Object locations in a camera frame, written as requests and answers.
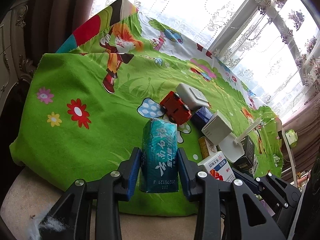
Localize black product box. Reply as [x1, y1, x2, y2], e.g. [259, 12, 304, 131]
[233, 135, 258, 178]

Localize red toy car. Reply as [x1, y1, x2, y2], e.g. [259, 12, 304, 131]
[160, 91, 192, 125]

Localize white lace curtain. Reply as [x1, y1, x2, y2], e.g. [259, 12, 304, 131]
[89, 0, 319, 121]

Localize teal toothpaste box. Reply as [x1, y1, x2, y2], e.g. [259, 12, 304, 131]
[139, 118, 178, 193]

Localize brown side curtain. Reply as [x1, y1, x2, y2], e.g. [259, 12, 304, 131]
[28, 0, 93, 63]

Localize white plastic switch box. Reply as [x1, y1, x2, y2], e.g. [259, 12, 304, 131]
[176, 83, 209, 111]

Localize white square adapter box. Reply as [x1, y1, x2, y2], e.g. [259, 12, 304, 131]
[201, 110, 233, 145]

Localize green tissue box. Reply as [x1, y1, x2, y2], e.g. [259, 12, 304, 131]
[285, 129, 298, 148]

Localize white red medicine box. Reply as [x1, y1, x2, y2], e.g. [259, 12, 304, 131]
[197, 151, 235, 183]

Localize dark blue small box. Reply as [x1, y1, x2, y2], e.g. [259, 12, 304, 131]
[191, 107, 213, 131]

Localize white shelf board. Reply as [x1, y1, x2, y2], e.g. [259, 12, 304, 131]
[281, 128, 298, 187]

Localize white paper strip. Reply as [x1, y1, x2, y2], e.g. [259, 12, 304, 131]
[233, 117, 262, 144]

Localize yellow small box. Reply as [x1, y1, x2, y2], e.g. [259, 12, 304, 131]
[199, 137, 217, 159]

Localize white window frame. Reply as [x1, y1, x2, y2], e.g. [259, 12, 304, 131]
[210, 0, 307, 84]

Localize green cartoon tablecloth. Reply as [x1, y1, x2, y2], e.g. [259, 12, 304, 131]
[9, 0, 284, 217]

